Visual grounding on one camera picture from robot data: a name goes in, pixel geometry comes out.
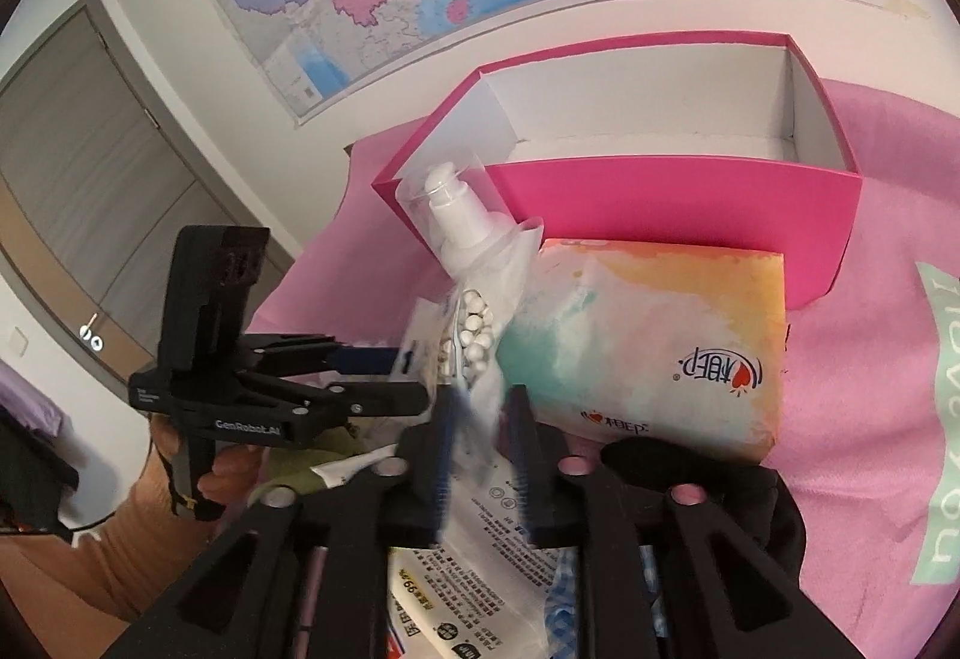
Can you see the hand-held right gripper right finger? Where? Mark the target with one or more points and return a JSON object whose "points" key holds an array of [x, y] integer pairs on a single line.
{"points": [[525, 471]]}

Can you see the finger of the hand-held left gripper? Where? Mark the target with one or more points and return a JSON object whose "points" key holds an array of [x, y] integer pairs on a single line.
{"points": [[360, 359], [375, 400]]}

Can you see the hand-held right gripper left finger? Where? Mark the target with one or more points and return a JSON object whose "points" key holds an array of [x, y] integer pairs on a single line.
{"points": [[446, 456]]}

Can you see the olive green cloth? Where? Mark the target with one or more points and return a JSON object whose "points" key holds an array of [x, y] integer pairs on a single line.
{"points": [[289, 479]]}

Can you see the clear bag with pump bottle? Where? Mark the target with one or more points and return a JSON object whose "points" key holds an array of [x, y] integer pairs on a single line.
{"points": [[457, 217]]}

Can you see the black cloth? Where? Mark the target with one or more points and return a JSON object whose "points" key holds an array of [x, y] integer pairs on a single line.
{"points": [[757, 486]]}

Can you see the pink cardboard box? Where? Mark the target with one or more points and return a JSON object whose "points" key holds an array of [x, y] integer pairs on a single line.
{"points": [[637, 194]]}

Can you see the person's left forearm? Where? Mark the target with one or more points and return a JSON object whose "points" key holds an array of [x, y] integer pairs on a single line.
{"points": [[112, 554]]}

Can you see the person's left hand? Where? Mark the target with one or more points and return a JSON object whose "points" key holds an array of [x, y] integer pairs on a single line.
{"points": [[236, 479]]}

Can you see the white tube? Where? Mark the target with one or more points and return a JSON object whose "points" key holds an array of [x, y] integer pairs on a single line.
{"points": [[349, 468]]}

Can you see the white printed wipes packet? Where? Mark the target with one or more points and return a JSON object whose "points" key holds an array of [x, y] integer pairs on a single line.
{"points": [[487, 591]]}

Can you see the grey brown door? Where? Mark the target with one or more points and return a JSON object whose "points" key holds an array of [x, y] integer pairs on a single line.
{"points": [[90, 179]]}

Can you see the pastel colourful tissue pack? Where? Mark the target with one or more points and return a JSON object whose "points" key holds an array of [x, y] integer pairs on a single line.
{"points": [[645, 344]]}

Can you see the purple cloth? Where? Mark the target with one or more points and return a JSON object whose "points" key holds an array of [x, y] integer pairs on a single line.
{"points": [[26, 397]]}

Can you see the black object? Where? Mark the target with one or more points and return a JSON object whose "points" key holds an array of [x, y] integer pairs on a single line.
{"points": [[34, 471]]}

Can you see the pink daisy print bedsheet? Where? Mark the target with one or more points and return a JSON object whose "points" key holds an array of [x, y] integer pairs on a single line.
{"points": [[847, 479]]}

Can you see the pink pack mint label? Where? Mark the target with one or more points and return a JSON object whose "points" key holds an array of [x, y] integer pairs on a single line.
{"points": [[941, 404]]}

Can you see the white wall switch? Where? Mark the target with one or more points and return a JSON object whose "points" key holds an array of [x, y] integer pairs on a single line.
{"points": [[16, 340]]}

